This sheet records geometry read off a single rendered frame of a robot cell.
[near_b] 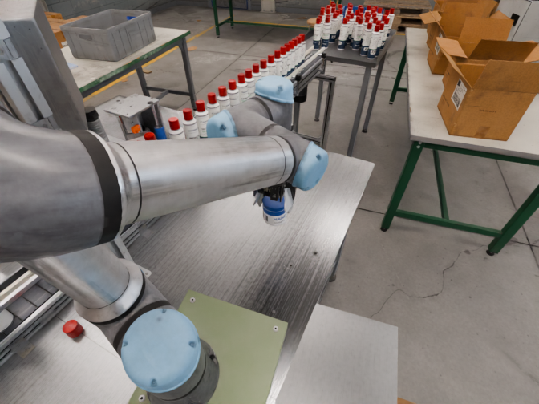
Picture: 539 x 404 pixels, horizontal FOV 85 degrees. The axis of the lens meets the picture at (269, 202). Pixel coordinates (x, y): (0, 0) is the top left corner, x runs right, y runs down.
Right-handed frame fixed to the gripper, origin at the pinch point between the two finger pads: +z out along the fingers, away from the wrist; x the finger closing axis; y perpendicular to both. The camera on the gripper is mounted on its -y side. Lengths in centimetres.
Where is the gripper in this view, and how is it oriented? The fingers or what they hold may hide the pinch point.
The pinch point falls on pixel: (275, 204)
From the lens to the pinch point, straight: 82.5
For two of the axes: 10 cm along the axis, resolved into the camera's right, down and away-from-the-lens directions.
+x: 9.5, 2.1, -2.2
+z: 0.0, 7.2, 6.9
